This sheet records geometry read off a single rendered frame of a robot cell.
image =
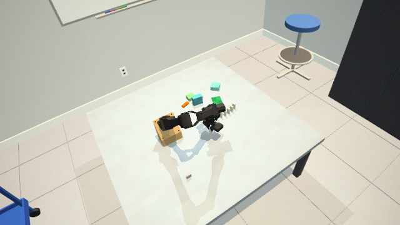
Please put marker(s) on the orange flat bar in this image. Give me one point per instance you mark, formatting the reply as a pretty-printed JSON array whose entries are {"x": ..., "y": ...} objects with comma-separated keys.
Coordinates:
[{"x": 185, "y": 104}]

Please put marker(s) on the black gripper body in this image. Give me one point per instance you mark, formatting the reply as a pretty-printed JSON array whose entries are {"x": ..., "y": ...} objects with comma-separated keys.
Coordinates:
[{"x": 211, "y": 121}]

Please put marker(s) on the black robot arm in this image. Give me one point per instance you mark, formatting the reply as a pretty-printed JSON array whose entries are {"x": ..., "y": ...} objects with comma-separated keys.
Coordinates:
[{"x": 184, "y": 120}]

